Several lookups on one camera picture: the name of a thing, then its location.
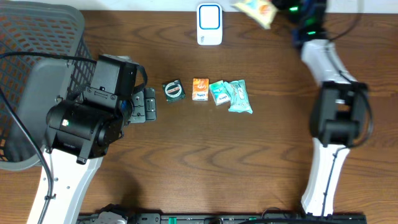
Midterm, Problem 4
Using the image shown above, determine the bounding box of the yellow wet wipes pack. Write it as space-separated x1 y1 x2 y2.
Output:
231 0 278 29

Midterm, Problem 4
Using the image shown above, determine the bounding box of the dark green round-label box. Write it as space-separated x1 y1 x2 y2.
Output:
162 79 186 103

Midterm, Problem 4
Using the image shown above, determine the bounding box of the orange small tissue pack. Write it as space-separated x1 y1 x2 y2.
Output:
192 78 209 101

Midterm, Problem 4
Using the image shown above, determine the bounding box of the small teal tissue pack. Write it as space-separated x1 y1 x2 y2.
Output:
209 80 231 106

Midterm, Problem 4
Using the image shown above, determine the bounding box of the teal wipes pouch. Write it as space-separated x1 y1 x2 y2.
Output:
224 80 253 114

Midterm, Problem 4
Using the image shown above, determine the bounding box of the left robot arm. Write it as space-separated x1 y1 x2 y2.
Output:
28 86 156 223

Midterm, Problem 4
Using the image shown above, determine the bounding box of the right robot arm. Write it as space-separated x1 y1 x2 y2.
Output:
272 0 374 220

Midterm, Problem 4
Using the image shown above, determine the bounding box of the white barcode scanner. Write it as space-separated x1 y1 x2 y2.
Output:
197 2 223 45

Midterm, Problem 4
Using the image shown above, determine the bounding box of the grey plastic shopping basket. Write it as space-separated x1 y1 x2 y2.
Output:
1 1 95 171

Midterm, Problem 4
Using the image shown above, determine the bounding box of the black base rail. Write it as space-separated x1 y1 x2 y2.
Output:
76 204 367 224

